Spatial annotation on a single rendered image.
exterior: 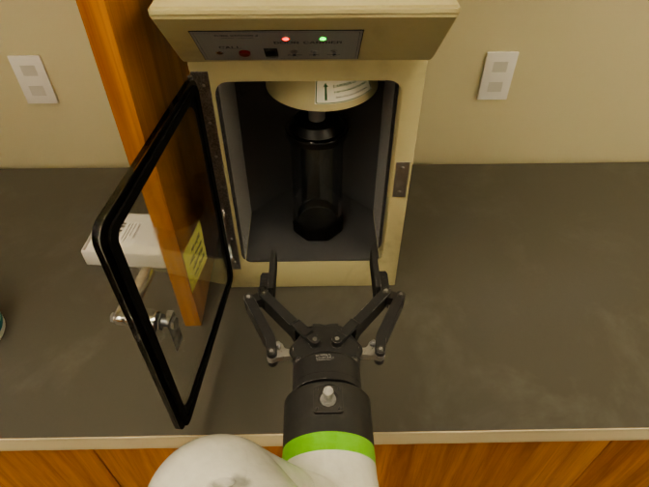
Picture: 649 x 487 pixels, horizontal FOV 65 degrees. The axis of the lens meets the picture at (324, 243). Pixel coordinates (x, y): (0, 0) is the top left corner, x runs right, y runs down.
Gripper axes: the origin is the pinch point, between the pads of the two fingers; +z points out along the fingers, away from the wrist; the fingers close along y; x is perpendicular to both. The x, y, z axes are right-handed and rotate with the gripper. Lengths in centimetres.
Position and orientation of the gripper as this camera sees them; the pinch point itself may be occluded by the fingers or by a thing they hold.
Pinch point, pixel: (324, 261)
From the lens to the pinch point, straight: 69.7
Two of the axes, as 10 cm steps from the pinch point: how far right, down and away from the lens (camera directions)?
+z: -0.2, -7.0, 7.1
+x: 0.0, 7.1, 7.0
